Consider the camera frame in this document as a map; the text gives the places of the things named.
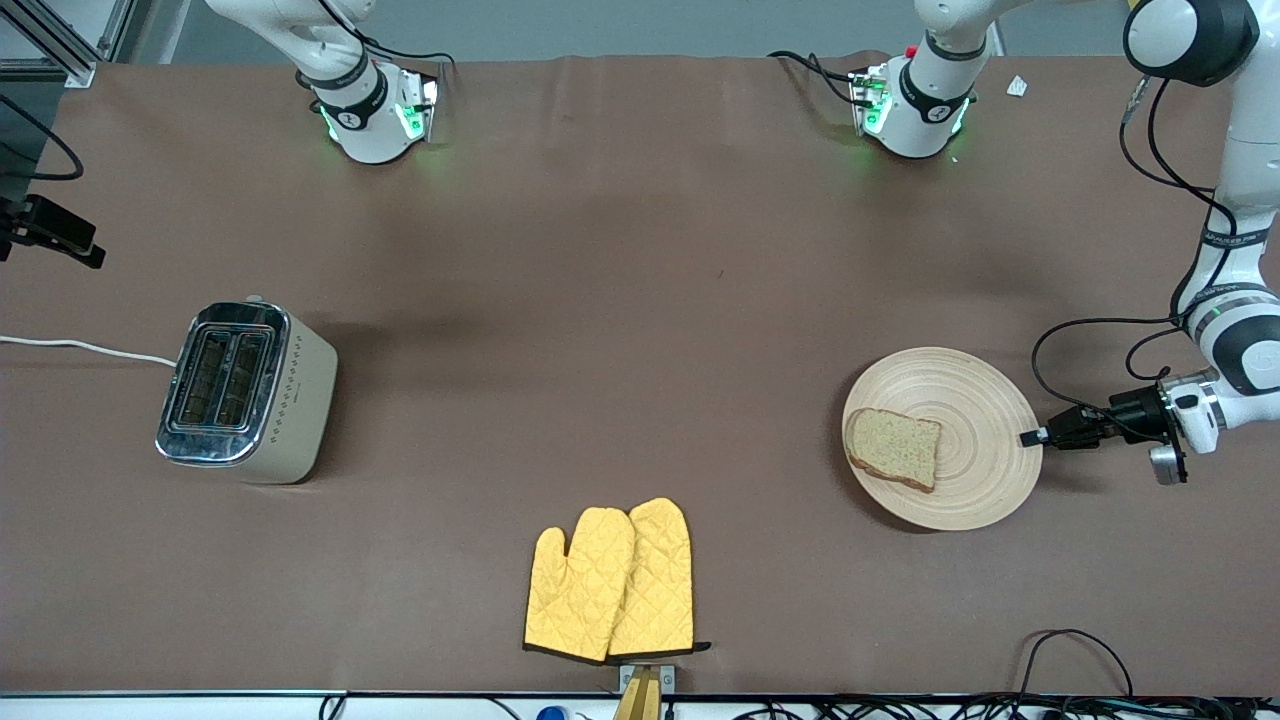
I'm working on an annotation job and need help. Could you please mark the round wooden plate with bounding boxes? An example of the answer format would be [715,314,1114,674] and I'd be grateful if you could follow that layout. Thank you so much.
[842,346,1044,532]

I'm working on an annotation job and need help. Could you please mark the brown bread slice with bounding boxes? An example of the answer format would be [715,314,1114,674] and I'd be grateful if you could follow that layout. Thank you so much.
[846,408,943,494]

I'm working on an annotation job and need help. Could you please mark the cream and chrome toaster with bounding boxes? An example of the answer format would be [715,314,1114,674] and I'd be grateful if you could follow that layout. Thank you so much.
[155,295,339,486]

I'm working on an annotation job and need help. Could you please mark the yellow quilted oven mitt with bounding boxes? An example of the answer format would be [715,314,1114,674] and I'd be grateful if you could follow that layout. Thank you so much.
[523,507,637,663]
[608,497,712,659]

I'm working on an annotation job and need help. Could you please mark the brown table cover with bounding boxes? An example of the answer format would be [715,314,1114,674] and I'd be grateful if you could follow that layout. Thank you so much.
[0,50,1280,698]

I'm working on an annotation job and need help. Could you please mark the golden stand leg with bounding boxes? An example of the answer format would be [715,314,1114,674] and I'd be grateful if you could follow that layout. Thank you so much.
[612,668,663,720]

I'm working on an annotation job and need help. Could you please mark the white toaster power cord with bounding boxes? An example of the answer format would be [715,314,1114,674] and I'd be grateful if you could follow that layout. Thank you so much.
[0,335,179,369]

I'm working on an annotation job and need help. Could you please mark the aluminium frame profile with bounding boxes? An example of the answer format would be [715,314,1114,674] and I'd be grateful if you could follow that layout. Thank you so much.
[0,0,136,89]

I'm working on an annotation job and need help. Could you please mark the looped black cable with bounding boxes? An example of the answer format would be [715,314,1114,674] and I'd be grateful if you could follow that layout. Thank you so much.
[1018,628,1134,701]

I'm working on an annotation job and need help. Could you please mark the tangled black cables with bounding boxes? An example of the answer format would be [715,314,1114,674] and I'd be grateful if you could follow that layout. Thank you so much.
[740,693,1280,720]

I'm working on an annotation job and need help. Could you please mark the black right base cable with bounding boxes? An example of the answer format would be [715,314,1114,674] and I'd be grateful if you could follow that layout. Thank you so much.
[345,20,457,69]

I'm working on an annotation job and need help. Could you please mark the black base cable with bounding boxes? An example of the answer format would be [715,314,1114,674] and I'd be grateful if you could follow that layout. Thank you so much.
[345,20,457,69]
[768,50,863,106]

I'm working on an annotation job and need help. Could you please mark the black left base cable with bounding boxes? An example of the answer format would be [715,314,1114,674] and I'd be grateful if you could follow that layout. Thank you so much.
[768,50,863,106]

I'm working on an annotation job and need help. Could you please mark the small metal bracket plate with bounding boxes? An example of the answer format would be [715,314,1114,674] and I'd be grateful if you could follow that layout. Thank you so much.
[620,663,676,696]

